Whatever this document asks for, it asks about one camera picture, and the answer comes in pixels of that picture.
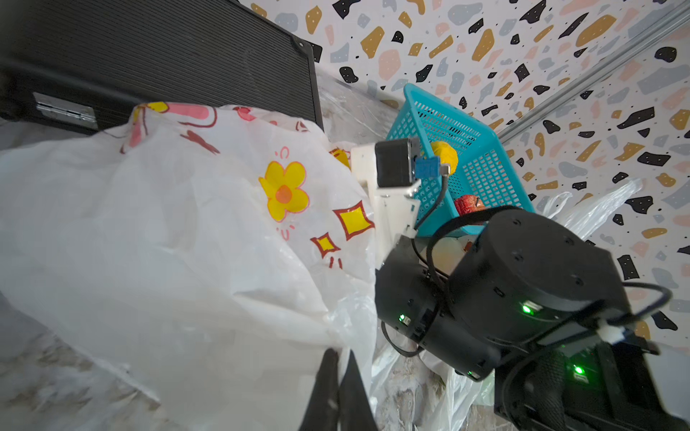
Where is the red toy fruit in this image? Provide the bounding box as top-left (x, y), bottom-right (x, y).
top-left (454, 195), bottom-right (485, 216)

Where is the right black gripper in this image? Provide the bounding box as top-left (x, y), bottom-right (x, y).
top-left (376, 239), bottom-right (501, 380)

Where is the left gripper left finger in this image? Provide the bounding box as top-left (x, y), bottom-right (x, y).
top-left (298, 348), bottom-right (340, 431)

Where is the black hard case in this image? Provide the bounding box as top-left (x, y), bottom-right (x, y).
top-left (1, 1), bottom-right (323, 134)

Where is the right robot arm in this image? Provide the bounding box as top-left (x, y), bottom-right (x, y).
top-left (376, 206), bottom-right (689, 430)

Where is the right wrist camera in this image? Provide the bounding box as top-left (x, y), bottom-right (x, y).
top-left (350, 138), bottom-right (451, 269)

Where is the yellow toy fruit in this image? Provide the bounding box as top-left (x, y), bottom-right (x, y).
top-left (431, 141), bottom-right (459, 175)

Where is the white plastic bag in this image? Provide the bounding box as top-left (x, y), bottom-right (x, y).
top-left (369, 332), bottom-right (494, 430)
top-left (537, 179), bottom-right (643, 240)
top-left (1, 102), bottom-right (378, 430)

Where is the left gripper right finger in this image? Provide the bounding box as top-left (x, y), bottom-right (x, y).
top-left (339, 351), bottom-right (377, 431)

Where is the teal plastic basket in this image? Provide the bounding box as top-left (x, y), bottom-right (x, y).
top-left (387, 84), bottom-right (535, 237)

